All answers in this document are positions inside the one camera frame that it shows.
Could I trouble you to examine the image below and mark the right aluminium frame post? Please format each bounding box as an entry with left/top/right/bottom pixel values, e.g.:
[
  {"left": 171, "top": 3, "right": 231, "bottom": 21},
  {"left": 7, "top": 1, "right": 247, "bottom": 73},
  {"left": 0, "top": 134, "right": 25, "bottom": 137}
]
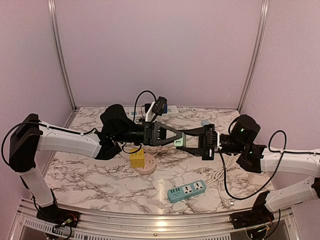
[{"left": 237, "top": 0, "right": 270, "bottom": 113}]

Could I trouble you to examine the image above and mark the black power adapter with cable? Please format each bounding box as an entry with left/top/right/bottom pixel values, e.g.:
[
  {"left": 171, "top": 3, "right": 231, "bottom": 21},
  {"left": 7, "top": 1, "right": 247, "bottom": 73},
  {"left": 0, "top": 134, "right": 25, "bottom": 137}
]
[{"left": 141, "top": 103, "right": 152, "bottom": 123}]

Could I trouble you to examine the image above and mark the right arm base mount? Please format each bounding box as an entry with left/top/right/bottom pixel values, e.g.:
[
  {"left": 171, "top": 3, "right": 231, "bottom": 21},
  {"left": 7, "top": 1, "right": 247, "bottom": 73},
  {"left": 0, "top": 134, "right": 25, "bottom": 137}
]
[{"left": 229, "top": 190, "right": 275, "bottom": 229}]

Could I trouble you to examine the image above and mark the aluminium frame post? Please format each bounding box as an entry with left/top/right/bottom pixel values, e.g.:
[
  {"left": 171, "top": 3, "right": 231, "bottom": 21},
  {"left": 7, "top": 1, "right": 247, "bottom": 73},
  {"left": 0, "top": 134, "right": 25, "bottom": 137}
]
[
  {"left": 237, "top": 0, "right": 270, "bottom": 113},
  {"left": 48, "top": 0, "right": 77, "bottom": 112}
]

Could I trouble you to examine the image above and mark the yellow cube power socket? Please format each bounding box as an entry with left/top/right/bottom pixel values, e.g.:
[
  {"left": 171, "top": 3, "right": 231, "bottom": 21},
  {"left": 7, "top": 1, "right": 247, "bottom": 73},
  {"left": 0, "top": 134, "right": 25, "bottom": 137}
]
[{"left": 129, "top": 148, "right": 145, "bottom": 168}]

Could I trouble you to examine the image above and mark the left aluminium frame post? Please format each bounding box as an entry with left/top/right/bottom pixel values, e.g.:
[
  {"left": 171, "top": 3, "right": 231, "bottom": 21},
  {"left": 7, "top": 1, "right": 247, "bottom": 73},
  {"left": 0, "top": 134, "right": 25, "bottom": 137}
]
[{"left": 48, "top": 0, "right": 77, "bottom": 112}]

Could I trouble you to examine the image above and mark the green cube plug adapter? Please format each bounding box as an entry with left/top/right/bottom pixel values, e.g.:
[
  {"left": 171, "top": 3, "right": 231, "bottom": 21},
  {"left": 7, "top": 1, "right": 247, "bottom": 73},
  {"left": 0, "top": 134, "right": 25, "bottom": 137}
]
[{"left": 174, "top": 132, "right": 187, "bottom": 148}]

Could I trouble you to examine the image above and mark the white teal strip cable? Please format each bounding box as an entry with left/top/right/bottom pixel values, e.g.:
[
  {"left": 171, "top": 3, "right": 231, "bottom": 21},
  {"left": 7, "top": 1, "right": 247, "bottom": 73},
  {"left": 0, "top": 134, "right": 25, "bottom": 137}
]
[{"left": 206, "top": 154, "right": 237, "bottom": 208}]

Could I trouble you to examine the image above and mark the aluminium front rail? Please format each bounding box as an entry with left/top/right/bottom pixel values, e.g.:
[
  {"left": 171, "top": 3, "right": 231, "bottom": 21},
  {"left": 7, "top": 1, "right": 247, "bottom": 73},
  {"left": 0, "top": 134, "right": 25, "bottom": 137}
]
[{"left": 7, "top": 197, "right": 301, "bottom": 240}]

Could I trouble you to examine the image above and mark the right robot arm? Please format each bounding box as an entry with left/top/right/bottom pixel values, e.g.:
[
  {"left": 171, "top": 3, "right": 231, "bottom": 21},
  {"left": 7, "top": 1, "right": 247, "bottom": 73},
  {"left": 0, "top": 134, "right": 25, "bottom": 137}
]
[{"left": 175, "top": 114, "right": 320, "bottom": 224}]

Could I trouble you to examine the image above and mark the teal power strip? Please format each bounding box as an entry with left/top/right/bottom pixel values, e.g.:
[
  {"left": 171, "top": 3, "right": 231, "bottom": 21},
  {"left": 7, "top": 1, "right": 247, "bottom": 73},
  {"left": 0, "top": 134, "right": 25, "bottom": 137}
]
[{"left": 167, "top": 180, "right": 207, "bottom": 203}]

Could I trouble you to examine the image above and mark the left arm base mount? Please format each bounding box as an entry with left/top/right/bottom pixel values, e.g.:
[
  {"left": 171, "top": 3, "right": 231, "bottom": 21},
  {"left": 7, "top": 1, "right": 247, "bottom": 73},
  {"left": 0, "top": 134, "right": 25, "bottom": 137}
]
[{"left": 36, "top": 190, "right": 80, "bottom": 228}]

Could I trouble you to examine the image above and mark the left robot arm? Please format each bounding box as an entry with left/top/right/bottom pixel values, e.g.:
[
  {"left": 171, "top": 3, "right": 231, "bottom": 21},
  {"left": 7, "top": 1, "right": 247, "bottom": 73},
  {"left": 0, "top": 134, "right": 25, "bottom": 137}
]
[{"left": 6, "top": 104, "right": 183, "bottom": 223}]

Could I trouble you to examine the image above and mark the blue cube power socket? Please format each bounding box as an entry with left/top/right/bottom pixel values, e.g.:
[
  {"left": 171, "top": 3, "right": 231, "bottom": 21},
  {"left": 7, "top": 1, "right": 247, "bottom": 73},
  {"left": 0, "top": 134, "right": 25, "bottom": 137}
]
[{"left": 162, "top": 103, "right": 168, "bottom": 114}]

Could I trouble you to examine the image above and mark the light blue USB charger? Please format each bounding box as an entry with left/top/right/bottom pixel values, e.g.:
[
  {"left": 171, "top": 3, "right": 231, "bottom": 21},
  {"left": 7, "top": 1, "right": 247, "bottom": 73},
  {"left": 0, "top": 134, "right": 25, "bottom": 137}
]
[{"left": 201, "top": 120, "right": 210, "bottom": 126}]

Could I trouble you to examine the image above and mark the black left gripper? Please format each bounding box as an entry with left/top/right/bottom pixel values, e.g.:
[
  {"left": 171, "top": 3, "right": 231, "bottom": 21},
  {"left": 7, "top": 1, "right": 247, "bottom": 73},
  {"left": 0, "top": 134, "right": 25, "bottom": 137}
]
[{"left": 114, "top": 121, "right": 186, "bottom": 148}]

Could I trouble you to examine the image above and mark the pink round power socket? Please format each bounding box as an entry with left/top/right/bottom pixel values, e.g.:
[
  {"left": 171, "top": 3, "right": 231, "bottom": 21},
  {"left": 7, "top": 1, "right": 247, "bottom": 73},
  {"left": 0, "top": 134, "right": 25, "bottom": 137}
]
[{"left": 135, "top": 153, "right": 157, "bottom": 175}]

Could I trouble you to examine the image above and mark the white multicolour power strip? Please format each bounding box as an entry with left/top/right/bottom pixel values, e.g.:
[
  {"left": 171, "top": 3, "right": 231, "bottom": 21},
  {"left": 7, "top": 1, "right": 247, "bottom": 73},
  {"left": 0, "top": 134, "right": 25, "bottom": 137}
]
[{"left": 124, "top": 105, "right": 179, "bottom": 120}]

